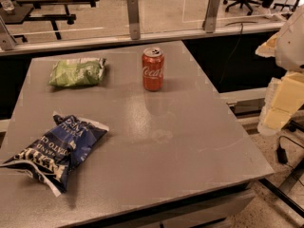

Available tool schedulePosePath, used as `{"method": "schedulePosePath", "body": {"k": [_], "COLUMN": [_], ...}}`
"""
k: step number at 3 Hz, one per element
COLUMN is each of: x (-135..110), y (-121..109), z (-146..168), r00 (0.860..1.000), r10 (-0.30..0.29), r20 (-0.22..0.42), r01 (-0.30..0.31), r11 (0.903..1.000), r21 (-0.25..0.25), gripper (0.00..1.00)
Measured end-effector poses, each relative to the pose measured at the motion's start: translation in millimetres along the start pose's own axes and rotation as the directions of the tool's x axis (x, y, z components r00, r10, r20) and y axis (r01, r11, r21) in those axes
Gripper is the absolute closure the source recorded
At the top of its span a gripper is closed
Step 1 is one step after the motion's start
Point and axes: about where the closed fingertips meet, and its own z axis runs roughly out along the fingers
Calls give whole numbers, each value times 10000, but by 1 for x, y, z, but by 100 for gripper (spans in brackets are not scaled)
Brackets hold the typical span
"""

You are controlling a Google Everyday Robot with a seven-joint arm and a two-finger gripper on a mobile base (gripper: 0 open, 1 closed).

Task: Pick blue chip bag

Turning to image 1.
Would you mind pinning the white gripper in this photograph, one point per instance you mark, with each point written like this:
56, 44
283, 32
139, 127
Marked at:
292, 47

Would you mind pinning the blue chip bag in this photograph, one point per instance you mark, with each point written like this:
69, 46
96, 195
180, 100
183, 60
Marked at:
59, 151

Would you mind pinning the green chip bag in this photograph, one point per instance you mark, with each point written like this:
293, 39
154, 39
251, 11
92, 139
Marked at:
77, 72

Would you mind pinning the black power adapter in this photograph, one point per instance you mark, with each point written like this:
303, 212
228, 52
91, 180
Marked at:
281, 155

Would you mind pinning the red Coca-Cola can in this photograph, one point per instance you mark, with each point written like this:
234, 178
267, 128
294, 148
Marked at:
152, 68

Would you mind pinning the black bench table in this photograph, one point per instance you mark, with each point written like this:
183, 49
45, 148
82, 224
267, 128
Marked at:
52, 11

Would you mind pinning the clear plastic water bottle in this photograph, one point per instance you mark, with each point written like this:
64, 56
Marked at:
7, 5

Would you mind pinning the metal glass bracket right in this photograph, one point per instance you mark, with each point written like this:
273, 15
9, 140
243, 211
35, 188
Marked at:
210, 20

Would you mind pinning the metal glass bracket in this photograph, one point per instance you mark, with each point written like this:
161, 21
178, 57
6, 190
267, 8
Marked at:
7, 42
210, 20
134, 19

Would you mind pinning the metal glass bracket centre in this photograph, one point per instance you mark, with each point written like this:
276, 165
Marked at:
134, 19

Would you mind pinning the metal glass bracket left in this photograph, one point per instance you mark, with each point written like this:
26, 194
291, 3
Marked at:
7, 42

